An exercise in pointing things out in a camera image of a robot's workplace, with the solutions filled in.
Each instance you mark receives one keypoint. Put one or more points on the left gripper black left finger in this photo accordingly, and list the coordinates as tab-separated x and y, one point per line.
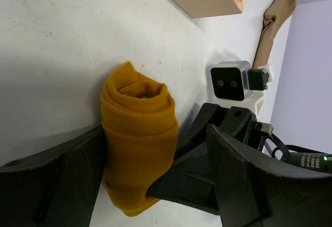
56	187

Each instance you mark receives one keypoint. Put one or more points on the brown sock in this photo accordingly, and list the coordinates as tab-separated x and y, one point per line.
274	17

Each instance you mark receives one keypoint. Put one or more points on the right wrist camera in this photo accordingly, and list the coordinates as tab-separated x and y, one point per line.
237	83

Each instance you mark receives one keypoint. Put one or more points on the mustard yellow sock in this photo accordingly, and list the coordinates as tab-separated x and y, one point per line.
138	118

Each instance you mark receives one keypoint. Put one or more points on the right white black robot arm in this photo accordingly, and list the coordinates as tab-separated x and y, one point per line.
298	156

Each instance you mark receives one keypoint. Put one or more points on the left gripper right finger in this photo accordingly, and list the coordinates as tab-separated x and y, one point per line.
245	187

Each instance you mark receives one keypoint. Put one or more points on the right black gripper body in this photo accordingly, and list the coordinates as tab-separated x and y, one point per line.
239	123

